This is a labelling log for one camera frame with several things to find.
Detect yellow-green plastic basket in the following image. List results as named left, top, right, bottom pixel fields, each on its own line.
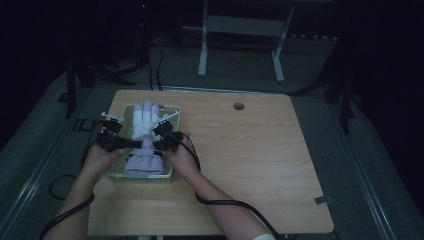
left=105, top=103, right=182, bottom=185

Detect white metal table frame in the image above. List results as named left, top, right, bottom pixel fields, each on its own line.
left=181, top=0, right=297, bottom=84

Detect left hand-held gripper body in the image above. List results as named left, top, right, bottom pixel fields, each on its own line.
left=95, top=111, right=125, bottom=153

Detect black metal stand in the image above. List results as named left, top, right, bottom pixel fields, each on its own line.
left=57, top=54, right=136, bottom=120
left=289, top=31, right=366, bottom=135

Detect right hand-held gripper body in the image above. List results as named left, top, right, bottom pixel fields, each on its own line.
left=152, top=111, right=185, bottom=153

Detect light purple glove grey fingers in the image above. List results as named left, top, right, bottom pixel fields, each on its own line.
left=123, top=99, right=170, bottom=177

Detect person's left hand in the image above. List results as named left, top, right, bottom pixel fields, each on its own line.
left=81, top=142, right=126, bottom=183

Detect dark device with red light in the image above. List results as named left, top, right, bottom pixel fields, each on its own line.
left=134, top=0, right=155, bottom=68

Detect person's right hand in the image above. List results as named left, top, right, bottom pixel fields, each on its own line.
left=162, top=131, right=202, bottom=183

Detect grey tape piece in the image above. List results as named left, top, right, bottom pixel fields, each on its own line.
left=313, top=195, right=334, bottom=206

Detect black floor cable loop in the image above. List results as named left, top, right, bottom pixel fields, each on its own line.
left=48, top=173, right=78, bottom=202

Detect black hanging cables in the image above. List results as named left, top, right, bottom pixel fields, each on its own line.
left=145, top=41, right=165, bottom=92

